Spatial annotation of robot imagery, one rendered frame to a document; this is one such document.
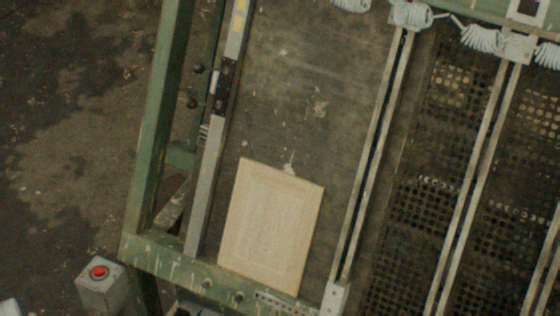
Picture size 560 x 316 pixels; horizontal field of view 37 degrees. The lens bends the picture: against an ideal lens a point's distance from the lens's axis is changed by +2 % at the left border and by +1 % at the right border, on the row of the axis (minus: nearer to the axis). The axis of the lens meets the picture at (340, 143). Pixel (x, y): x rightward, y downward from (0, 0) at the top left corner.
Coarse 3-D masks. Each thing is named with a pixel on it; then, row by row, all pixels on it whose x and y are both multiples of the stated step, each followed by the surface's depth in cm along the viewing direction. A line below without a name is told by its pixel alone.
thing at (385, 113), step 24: (408, 0) 221; (408, 24) 236; (408, 48) 241; (408, 72) 248; (384, 96) 247; (384, 120) 249; (384, 144) 251; (360, 168) 255; (360, 192) 259; (360, 216) 258; (360, 240) 264; (336, 264) 264; (336, 288) 266; (336, 312) 268
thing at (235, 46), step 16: (240, 16) 262; (240, 48) 265; (240, 64) 269; (224, 128) 274; (208, 144) 276; (208, 160) 277; (208, 176) 278; (208, 192) 280; (192, 208) 283; (208, 208) 283; (192, 224) 285; (192, 240) 286; (192, 256) 287
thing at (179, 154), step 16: (224, 0) 273; (208, 48) 279; (448, 48) 248; (208, 64) 280; (480, 64) 246; (496, 64) 244; (208, 80) 282; (528, 80) 242; (192, 128) 288; (176, 144) 292; (192, 144) 289; (176, 160) 291; (192, 160) 288; (416, 240) 265; (432, 256) 264; (496, 272) 257
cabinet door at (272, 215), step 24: (240, 168) 276; (264, 168) 273; (240, 192) 278; (264, 192) 275; (288, 192) 271; (312, 192) 268; (240, 216) 280; (264, 216) 277; (288, 216) 273; (312, 216) 270; (240, 240) 282; (264, 240) 279; (288, 240) 275; (240, 264) 284; (264, 264) 280; (288, 264) 277; (288, 288) 279
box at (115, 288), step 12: (96, 264) 281; (108, 264) 281; (84, 276) 277; (108, 276) 278; (120, 276) 280; (84, 288) 277; (96, 288) 274; (108, 288) 275; (120, 288) 283; (84, 300) 283; (96, 300) 279; (108, 300) 278; (120, 300) 286; (96, 312) 286; (108, 312) 282
